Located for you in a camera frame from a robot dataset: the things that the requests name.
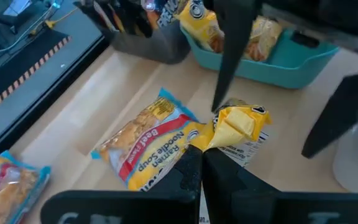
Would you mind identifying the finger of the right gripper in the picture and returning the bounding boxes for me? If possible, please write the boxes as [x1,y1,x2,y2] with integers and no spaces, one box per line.
[211,0,262,113]
[301,55,358,159]

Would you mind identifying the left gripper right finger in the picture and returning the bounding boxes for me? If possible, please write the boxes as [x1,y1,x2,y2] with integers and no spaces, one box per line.
[202,147,358,224]

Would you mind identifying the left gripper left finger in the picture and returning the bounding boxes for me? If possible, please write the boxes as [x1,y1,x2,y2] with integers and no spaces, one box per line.
[40,145,203,224]

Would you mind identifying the yellow Maruchan chicken ramen pack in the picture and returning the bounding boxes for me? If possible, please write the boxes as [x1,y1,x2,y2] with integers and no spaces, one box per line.
[175,0,226,54]
[190,98,273,224]
[244,15,283,62]

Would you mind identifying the teal plastic bin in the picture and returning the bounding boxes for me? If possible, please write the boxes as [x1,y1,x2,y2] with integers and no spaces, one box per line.
[180,26,340,90]

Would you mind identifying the Maruchan beef ramen pack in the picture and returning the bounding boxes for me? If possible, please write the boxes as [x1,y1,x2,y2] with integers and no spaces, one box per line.
[90,87,211,192]
[0,150,52,224]

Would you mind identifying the dark grey plastic bin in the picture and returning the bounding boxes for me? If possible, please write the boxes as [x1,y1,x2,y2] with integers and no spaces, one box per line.
[107,17,192,65]

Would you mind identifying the black hazard-striped floor mat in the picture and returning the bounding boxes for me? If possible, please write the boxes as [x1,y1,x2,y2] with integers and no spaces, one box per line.
[0,27,73,121]

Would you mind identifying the black aluminium table frame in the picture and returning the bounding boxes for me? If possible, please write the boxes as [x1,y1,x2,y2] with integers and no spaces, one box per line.
[0,36,111,166]

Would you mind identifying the white floor cable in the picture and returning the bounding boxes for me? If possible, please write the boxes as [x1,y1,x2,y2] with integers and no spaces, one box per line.
[56,6,80,24]

